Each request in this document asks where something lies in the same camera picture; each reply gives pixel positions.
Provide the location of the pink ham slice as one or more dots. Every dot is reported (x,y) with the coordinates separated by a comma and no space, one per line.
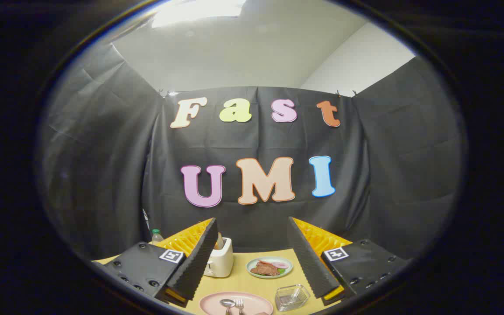
(281,265)

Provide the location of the pink round plate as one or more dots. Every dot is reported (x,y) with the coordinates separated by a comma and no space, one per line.
(210,304)

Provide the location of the toast bread slice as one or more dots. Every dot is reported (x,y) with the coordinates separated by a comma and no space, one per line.
(219,241)

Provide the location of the brown meat slices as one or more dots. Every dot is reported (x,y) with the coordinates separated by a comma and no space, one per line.
(264,268)

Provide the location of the cream white toaster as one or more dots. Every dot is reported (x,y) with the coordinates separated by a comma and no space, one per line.
(222,262)

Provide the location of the clear plastic water bottle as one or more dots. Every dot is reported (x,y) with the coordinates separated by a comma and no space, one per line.
(156,237)

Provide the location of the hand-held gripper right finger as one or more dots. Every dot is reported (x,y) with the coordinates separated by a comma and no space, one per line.
(306,258)

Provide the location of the pale green food plate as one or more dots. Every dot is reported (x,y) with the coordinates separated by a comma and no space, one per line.
(256,274)

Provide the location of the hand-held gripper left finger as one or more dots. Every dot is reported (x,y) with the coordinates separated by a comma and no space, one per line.
(199,258)

